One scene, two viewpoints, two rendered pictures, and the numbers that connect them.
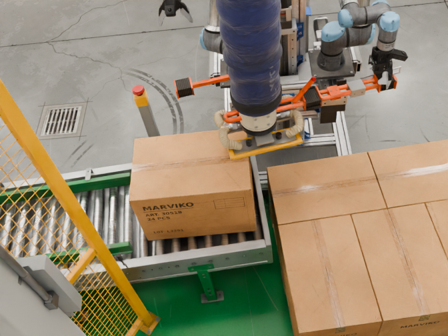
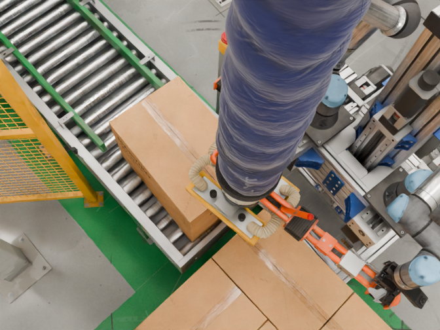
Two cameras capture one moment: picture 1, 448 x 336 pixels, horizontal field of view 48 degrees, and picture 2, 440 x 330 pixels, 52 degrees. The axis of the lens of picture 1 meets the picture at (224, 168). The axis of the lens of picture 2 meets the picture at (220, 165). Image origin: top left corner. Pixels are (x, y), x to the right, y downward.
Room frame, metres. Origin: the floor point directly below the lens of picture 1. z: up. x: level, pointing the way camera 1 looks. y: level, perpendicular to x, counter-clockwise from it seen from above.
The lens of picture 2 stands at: (1.08, -0.48, 2.80)
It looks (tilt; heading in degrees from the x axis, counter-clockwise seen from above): 68 degrees down; 39
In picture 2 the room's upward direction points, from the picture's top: 5 degrees clockwise
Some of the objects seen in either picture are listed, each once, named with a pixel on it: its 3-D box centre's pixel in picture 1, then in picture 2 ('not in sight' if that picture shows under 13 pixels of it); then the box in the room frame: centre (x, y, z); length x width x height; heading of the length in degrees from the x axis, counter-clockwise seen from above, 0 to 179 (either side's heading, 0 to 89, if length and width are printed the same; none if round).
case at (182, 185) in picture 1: (195, 185); (185, 161); (1.61, 0.17, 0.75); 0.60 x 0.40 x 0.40; 83
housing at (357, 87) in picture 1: (355, 88); (350, 264); (1.61, -0.66, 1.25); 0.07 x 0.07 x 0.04; 3
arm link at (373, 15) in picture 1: (378, 13); (438, 243); (1.73, -0.77, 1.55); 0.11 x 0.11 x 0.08; 85
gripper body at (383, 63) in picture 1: (381, 57); (395, 277); (1.62, -0.77, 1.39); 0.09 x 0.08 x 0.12; 93
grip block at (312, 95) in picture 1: (310, 98); (300, 223); (1.60, -0.45, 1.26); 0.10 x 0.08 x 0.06; 3
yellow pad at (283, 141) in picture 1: (264, 141); (226, 206); (1.49, -0.20, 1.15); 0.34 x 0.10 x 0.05; 93
